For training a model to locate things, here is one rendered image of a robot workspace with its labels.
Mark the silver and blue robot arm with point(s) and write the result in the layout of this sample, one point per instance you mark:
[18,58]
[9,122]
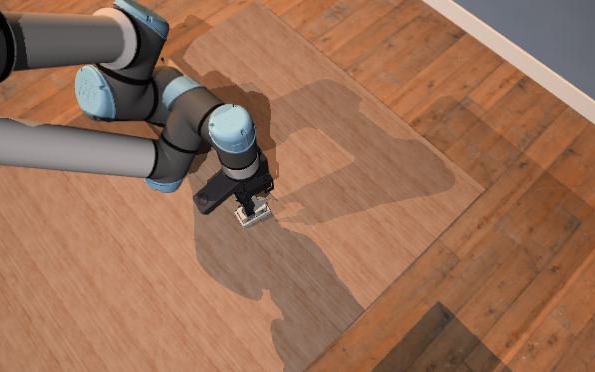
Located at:
[128,39]

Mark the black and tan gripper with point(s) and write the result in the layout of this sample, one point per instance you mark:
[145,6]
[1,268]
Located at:
[250,203]

